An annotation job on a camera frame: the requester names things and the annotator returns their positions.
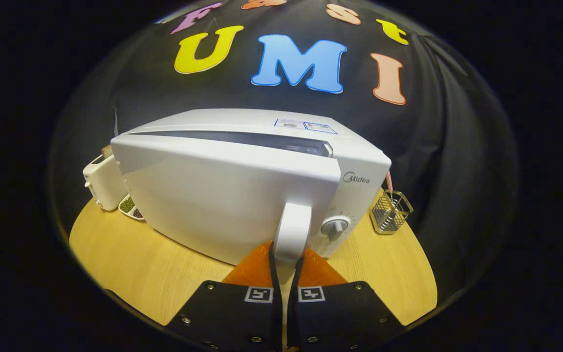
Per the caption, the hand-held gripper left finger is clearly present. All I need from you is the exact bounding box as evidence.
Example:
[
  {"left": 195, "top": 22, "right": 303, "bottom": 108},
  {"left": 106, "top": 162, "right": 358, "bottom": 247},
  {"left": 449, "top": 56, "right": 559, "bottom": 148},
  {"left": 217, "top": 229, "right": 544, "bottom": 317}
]
[{"left": 166, "top": 241, "right": 284, "bottom": 352}]

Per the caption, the white divided dish with beans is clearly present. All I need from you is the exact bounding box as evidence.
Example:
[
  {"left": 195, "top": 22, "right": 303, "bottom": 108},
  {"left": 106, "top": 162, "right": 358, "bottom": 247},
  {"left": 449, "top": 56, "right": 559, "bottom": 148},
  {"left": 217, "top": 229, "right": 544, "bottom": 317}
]
[{"left": 118, "top": 194, "right": 146, "bottom": 221}]

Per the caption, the wire mesh holder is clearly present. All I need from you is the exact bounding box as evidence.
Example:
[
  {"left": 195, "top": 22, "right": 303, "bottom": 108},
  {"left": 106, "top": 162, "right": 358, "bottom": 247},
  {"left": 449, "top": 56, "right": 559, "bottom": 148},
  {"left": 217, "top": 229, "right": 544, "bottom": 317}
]
[{"left": 369, "top": 190, "right": 414, "bottom": 235}]

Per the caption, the cream toaster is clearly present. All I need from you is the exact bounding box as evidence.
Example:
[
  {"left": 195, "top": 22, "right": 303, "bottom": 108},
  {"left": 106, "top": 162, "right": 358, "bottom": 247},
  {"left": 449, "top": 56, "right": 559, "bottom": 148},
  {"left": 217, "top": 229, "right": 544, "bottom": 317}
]
[{"left": 83, "top": 145, "right": 128, "bottom": 212}]

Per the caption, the white microwave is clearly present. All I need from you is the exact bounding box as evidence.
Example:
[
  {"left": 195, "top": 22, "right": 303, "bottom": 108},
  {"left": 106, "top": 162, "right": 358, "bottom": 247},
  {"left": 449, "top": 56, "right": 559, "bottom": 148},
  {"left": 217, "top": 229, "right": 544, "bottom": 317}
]
[{"left": 110, "top": 108, "right": 392, "bottom": 284}]

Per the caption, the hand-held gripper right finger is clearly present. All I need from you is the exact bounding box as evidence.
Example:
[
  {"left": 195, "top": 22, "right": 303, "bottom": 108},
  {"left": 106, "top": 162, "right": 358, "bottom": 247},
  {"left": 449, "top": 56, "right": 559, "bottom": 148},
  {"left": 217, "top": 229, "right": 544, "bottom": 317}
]
[{"left": 286, "top": 247, "right": 407, "bottom": 352}]

